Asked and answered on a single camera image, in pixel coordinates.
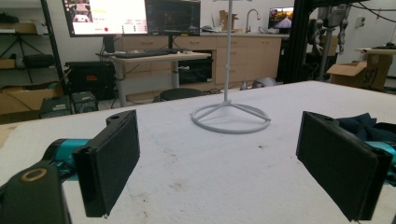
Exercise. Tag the dark computer monitor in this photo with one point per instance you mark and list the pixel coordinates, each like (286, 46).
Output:
(172, 17)

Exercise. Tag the black bag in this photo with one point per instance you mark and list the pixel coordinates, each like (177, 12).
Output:
(39, 60)

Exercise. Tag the small monitor on counter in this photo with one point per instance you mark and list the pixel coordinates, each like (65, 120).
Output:
(281, 18)

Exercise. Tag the wooden cabinet counter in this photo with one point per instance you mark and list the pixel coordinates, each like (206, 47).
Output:
(249, 53)

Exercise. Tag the black metal shelf rack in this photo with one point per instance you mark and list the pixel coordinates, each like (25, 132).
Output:
(51, 40)

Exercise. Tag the white wall outlet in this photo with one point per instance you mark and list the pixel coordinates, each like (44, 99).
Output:
(360, 21)

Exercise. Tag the flat cardboard boxes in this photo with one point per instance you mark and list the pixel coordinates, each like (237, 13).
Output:
(23, 99)

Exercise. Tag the bright computer monitor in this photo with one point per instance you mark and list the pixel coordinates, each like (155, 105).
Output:
(107, 17)

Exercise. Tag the wooden standing desk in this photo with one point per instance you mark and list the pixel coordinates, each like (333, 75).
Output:
(162, 58)

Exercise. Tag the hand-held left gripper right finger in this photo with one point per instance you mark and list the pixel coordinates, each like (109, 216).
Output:
(339, 161)

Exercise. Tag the white round-base pole stand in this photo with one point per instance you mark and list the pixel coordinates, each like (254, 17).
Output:
(229, 93)

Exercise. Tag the dark computer unit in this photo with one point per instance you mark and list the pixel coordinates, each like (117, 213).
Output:
(56, 107)
(84, 102)

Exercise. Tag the black equipment case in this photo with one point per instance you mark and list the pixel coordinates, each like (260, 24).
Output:
(90, 79)

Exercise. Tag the metal sink faucet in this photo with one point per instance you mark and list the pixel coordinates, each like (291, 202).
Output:
(248, 21)

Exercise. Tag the dark blue cloth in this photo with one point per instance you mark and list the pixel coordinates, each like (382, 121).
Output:
(362, 126)

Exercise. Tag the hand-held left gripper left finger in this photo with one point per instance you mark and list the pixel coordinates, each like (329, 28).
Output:
(107, 155)

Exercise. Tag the black round stool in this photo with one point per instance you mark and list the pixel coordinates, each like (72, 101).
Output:
(181, 93)

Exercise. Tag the black keyboard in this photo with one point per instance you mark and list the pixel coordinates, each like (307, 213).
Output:
(141, 54)

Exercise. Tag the black metal frame post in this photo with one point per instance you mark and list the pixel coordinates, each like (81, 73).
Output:
(299, 40)

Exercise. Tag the grey metal stand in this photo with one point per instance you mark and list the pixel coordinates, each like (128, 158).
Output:
(327, 49)

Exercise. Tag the open cardboard box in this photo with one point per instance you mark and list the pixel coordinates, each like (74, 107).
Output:
(358, 74)

